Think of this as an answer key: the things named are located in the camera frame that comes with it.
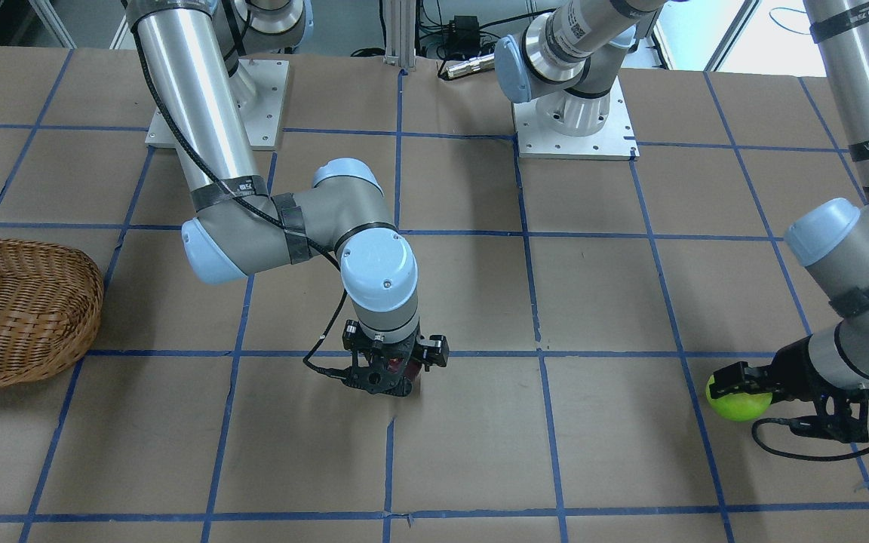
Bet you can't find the dark purple apple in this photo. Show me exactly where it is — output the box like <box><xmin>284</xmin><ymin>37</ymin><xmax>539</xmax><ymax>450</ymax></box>
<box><xmin>386</xmin><ymin>358</ymin><xmax>422</xmax><ymax>382</ymax></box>

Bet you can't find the woven wicker basket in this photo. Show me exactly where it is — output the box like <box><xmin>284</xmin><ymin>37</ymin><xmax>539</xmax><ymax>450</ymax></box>
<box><xmin>0</xmin><ymin>238</ymin><xmax>104</xmax><ymax>388</ymax></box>

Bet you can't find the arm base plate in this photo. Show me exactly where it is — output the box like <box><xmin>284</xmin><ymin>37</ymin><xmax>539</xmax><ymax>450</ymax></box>
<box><xmin>511</xmin><ymin>79</ymin><xmax>640</xmax><ymax>161</ymax></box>
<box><xmin>145</xmin><ymin>59</ymin><xmax>290</xmax><ymax>152</ymax></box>

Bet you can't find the metal connector plug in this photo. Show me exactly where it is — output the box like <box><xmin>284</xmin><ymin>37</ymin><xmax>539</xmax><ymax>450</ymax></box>
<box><xmin>438</xmin><ymin>53</ymin><xmax>496</xmax><ymax>81</ymax></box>

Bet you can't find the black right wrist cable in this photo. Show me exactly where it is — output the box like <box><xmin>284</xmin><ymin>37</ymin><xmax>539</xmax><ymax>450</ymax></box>
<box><xmin>130</xmin><ymin>30</ymin><xmax>352</xmax><ymax>379</ymax></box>

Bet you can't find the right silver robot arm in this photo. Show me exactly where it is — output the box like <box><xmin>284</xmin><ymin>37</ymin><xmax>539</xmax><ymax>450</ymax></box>
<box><xmin>123</xmin><ymin>1</ymin><xmax>450</xmax><ymax>397</ymax></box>

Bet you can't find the black power adapter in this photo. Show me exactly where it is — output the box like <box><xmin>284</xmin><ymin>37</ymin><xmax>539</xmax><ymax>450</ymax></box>
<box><xmin>446</xmin><ymin>15</ymin><xmax>481</xmax><ymax>49</ymax></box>

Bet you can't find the aluminium frame post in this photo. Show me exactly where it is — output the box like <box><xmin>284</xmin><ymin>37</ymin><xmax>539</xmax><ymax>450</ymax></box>
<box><xmin>380</xmin><ymin>0</ymin><xmax>418</xmax><ymax>73</ymax></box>

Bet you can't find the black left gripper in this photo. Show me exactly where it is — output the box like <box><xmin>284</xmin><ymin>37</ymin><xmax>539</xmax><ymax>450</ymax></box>
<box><xmin>709</xmin><ymin>337</ymin><xmax>869</xmax><ymax>443</ymax></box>

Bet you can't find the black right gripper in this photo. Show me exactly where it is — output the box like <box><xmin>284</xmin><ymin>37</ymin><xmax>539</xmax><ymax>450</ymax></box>
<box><xmin>341</xmin><ymin>321</ymin><xmax>450</xmax><ymax>397</ymax></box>

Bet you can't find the green apple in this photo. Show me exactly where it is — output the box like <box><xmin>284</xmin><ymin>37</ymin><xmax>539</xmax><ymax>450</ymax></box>
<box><xmin>705</xmin><ymin>375</ymin><xmax>773</xmax><ymax>422</ymax></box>

